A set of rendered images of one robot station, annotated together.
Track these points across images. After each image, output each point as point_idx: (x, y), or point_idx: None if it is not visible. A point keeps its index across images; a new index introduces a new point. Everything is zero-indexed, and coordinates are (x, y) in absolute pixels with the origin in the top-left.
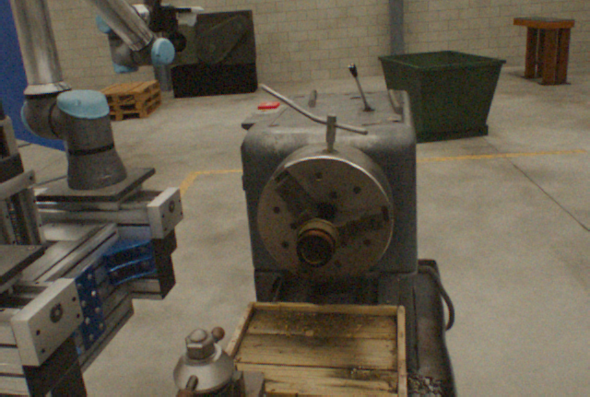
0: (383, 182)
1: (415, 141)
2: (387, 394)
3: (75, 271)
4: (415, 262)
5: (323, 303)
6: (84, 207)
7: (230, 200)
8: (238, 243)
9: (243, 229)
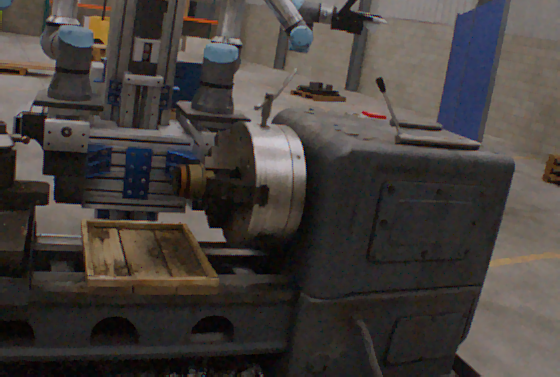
0: (278, 172)
1: (346, 157)
2: (91, 271)
3: (135, 143)
4: (316, 289)
5: (235, 268)
6: (194, 123)
7: (546, 289)
8: (493, 319)
9: (516, 314)
